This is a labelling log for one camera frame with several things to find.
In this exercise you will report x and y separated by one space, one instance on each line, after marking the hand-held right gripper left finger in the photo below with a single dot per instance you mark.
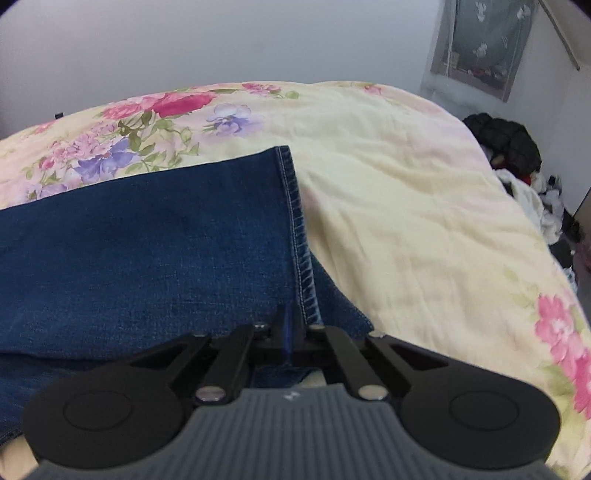
240 351

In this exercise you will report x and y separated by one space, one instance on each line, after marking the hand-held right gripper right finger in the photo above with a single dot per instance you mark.
344 355

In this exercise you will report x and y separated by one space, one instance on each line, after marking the blue denim pants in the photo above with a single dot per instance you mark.
152 258

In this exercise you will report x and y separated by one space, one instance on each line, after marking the floral yellow blanket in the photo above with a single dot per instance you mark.
406 203

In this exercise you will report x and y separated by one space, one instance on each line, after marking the white clothes pile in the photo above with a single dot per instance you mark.
535 203

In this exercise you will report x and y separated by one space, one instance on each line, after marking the black quilted jacket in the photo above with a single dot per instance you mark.
505 141

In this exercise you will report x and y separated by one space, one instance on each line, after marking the window with flower curtain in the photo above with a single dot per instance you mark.
485 41

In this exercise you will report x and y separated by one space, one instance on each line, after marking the slanted wall rail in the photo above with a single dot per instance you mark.
561 34

